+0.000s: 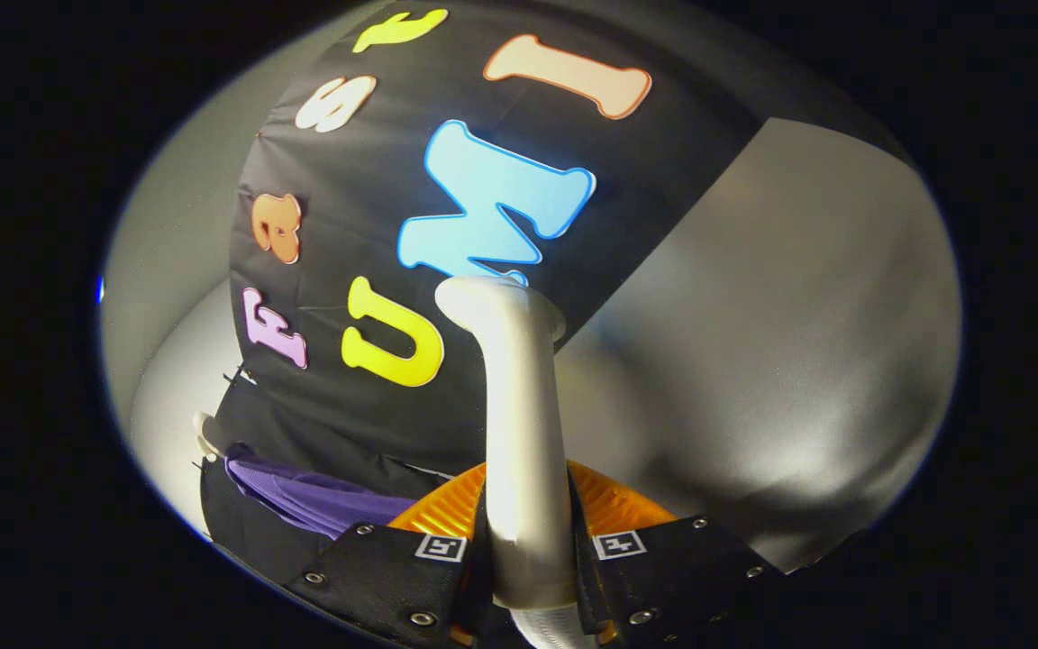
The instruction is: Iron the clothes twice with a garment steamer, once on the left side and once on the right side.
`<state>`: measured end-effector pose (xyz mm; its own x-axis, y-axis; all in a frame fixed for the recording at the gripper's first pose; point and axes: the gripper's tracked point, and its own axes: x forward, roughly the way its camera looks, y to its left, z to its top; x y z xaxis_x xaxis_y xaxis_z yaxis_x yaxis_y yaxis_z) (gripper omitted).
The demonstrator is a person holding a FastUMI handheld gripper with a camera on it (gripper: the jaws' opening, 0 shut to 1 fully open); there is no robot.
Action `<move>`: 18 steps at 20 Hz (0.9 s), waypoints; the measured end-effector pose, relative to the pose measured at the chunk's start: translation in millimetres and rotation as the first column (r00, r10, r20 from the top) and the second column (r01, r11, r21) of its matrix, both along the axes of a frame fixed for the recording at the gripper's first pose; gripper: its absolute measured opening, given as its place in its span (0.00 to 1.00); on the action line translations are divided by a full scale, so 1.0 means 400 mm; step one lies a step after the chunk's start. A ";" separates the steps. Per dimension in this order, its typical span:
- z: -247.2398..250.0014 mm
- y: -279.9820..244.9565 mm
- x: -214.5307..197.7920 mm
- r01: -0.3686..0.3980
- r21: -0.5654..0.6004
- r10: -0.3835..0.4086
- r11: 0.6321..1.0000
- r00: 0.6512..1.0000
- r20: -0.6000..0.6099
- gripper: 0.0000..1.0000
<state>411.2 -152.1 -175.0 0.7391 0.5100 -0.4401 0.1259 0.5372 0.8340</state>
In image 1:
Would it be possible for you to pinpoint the purple jacket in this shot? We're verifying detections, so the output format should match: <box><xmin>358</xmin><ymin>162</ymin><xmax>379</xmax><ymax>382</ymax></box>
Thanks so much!
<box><xmin>223</xmin><ymin>442</ymin><xmax>417</xmax><ymax>540</ymax></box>

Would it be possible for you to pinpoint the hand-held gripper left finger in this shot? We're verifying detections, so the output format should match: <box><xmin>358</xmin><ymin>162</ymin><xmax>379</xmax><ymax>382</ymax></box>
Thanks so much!
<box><xmin>285</xmin><ymin>462</ymin><xmax>493</xmax><ymax>649</ymax></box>

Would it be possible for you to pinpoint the cream clothes hanger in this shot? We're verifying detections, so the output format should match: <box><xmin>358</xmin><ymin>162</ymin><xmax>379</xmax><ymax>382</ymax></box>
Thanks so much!
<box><xmin>192</xmin><ymin>410</ymin><xmax>224</xmax><ymax>462</ymax></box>

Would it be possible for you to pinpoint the white garment steamer head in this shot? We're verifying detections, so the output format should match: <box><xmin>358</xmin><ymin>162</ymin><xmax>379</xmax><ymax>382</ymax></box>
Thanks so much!
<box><xmin>433</xmin><ymin>275</ymin><xmax>579</xmax><ymax>612</ymax></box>

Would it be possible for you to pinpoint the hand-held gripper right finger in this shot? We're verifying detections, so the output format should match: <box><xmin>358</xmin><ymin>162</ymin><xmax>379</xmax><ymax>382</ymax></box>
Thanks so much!
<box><xmin>566</xmin><ymin>460</ymin><xmax>795</xmax><ymax>646</ymax></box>

